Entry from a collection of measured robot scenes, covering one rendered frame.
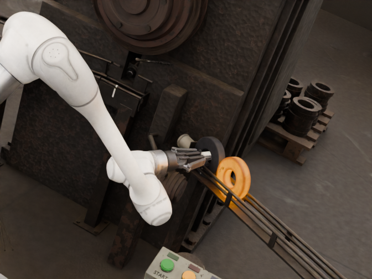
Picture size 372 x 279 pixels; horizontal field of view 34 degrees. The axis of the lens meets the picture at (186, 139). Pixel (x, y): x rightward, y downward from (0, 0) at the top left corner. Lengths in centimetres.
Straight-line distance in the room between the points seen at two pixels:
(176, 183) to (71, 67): 95
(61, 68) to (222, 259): 166
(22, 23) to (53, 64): 21
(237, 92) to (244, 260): 95
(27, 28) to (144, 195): 63
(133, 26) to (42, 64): 80
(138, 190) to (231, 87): 76
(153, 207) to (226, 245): 119
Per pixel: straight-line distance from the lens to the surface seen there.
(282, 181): 387
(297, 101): 416
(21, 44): 173
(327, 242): 353
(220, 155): 224
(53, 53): 162
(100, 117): 181
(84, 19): 271
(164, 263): 190
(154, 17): 233
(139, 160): 208
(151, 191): 197
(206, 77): 253
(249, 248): 318
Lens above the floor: 181
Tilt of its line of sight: 28 degrees down
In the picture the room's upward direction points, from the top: 21 degrees clockwise
